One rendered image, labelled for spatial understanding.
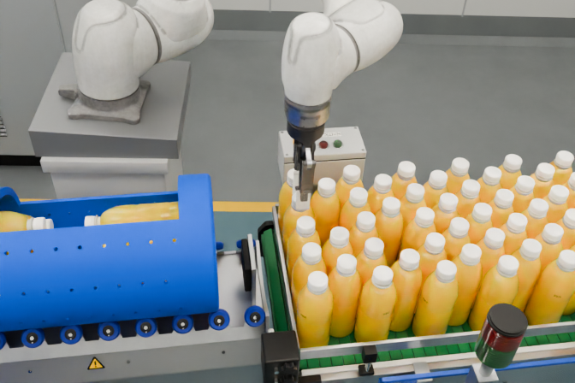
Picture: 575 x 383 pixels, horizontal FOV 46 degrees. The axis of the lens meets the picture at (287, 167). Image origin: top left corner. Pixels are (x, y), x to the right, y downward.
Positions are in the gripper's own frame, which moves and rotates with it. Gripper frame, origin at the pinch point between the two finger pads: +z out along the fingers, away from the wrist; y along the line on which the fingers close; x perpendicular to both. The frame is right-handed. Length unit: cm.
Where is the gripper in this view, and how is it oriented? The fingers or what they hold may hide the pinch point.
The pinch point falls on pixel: (301, 191)
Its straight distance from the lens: 145.9
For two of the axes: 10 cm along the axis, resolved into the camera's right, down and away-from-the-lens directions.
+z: -0.3, 7.4, 6.7
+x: 9.9, -0.7, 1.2
